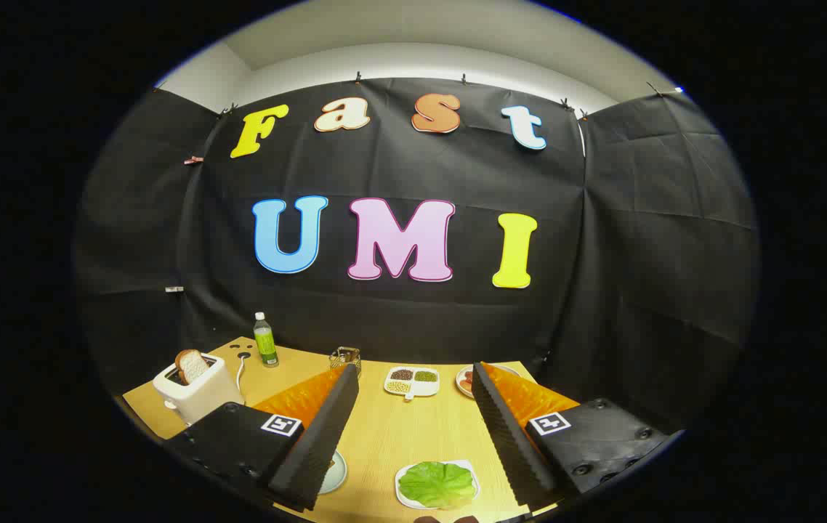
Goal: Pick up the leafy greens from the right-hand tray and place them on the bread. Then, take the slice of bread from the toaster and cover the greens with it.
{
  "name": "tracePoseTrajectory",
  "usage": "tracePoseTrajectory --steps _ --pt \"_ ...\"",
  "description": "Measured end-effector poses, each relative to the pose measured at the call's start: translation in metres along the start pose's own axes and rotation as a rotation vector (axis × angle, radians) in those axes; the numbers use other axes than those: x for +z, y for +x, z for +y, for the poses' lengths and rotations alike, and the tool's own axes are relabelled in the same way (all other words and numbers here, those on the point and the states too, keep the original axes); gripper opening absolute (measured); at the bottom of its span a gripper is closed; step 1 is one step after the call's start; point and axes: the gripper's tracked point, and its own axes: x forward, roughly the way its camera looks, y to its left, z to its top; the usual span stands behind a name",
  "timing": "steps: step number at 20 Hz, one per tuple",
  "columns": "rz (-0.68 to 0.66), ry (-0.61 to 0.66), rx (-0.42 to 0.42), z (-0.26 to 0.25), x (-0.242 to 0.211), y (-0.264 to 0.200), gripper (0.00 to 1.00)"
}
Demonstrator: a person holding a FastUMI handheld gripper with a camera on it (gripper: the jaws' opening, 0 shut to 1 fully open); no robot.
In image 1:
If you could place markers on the pale green round plate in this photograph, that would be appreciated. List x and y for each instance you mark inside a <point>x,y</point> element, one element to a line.
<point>336,473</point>

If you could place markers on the toasted bread slice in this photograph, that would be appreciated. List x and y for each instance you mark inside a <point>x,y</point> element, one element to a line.
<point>192,365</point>

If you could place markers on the white square plate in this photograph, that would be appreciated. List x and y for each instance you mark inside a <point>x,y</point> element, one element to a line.
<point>402,495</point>

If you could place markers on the green lettuce leaf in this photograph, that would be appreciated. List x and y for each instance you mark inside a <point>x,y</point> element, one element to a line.
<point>437,484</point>

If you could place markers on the black backdrop cloth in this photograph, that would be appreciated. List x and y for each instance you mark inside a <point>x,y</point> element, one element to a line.
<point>399,167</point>

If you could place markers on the white round plate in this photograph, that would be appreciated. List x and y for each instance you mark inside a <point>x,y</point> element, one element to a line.
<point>461,388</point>

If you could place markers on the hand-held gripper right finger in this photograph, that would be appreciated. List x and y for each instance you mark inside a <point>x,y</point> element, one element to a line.
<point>511,443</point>

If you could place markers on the white toaster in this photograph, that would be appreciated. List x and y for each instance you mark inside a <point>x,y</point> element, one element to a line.
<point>199,399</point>

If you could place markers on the white divided bean dish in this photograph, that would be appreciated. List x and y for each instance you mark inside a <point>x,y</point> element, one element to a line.
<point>413,387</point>

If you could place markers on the brown meat slice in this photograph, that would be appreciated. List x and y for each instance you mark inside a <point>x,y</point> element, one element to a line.
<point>467,379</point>

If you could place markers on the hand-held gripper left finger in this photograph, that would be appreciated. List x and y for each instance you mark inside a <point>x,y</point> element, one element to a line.
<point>312,450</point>

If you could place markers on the green label drink bottle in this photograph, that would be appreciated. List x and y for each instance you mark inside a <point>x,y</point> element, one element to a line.
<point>265,345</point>

